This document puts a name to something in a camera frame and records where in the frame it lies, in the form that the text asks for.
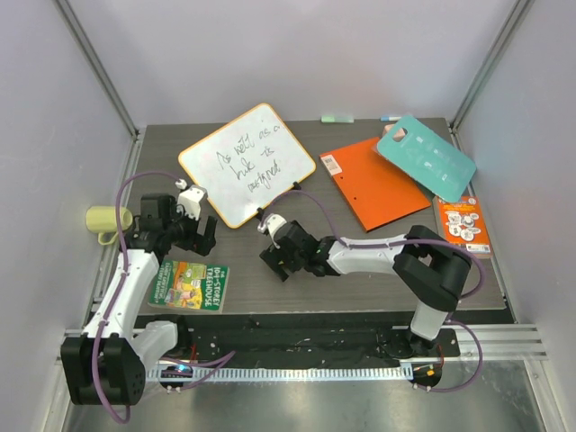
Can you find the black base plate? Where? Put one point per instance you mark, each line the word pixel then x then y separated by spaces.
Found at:
pixel 303 340

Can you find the yellow framed whiteboard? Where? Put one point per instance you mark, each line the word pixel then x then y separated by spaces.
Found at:
pixel 245 164

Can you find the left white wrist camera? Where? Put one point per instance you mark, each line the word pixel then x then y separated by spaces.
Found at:
pixel 189 200

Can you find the green treehouse book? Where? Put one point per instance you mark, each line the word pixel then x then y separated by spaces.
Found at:
pixel 185 286

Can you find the teal plastic board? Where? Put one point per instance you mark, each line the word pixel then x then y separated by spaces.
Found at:
pixel 427 158

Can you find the pink object under board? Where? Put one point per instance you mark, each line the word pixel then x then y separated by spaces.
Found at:
pixel 387 128

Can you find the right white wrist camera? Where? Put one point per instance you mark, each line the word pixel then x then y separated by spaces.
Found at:
pixel 270 224

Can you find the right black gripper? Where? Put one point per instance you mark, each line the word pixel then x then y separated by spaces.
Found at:
pixel 284 251

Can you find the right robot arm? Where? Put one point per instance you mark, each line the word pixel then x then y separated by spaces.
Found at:
pixel 434 271

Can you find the orange paperback book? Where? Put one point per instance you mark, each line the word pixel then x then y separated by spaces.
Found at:
pixel 462 224

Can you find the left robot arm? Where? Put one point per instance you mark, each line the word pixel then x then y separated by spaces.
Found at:
pixel 108 361

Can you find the slotted cable duct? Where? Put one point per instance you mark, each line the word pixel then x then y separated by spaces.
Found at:
pixel 237 375

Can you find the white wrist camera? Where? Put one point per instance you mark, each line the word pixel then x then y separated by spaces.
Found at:
pixel 189 200
pixel 270 224

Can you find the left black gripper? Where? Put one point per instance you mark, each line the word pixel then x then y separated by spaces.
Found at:
pixel 196 242

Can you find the green eraser block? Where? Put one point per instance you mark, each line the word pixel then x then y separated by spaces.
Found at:
pixel 337 119

